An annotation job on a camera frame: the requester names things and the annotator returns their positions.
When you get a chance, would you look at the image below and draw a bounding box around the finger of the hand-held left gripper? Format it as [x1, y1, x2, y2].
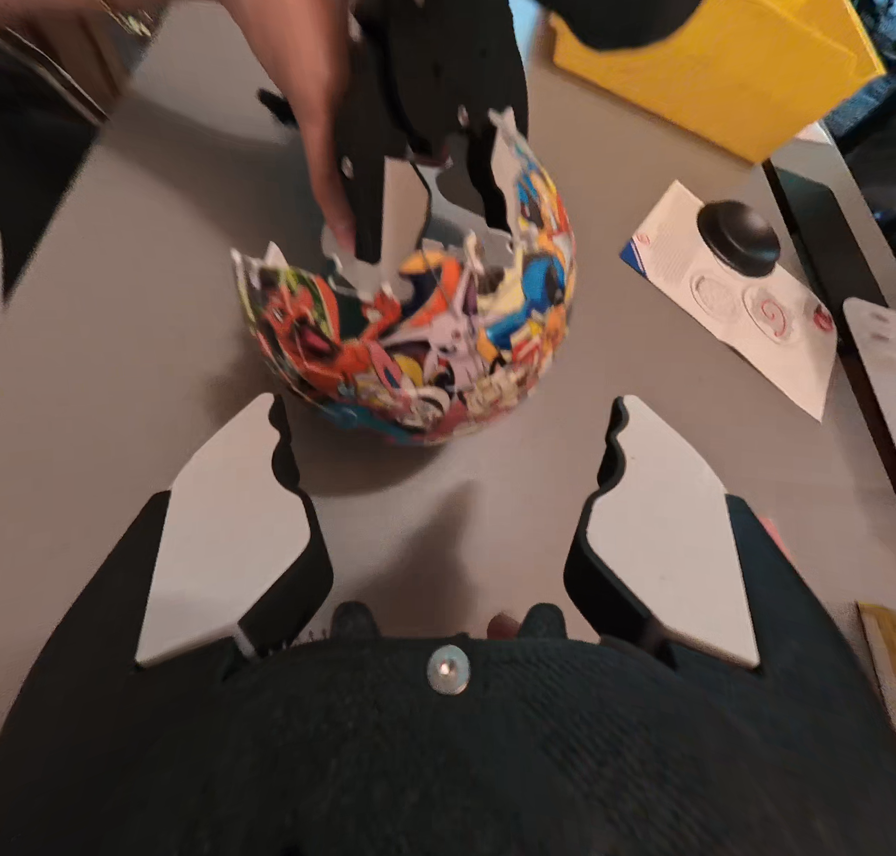
[378, 158, 433, 269]
[436, 108, 520, 235]

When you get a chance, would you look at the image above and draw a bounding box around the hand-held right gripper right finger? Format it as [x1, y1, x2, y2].
[563, 394, 762, 668]

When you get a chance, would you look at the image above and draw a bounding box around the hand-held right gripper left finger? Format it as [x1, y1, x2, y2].
[133, 392, 335, 667]

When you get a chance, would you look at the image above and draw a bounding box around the colourful puzzle ball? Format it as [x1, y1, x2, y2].
[231, 107, 580, 446]

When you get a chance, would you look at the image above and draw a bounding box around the black round ball stand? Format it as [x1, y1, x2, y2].
[696, 200, 781, 277]

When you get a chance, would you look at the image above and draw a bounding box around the person's left hand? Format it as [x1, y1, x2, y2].
[216, 0, 366, 255]

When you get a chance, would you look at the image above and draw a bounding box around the yellow plastic bin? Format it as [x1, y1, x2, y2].
[549, 0, 886, 164]
[857, 603, 896, 703]

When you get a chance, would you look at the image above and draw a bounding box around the white instruction leaflet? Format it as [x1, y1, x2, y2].
[619, 180, 837, 423]

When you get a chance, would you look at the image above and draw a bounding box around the black desk mat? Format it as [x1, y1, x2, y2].
[763, 159, 896, 493]

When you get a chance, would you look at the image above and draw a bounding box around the wooden pillar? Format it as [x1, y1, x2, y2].
[0, 12, 137, 118]

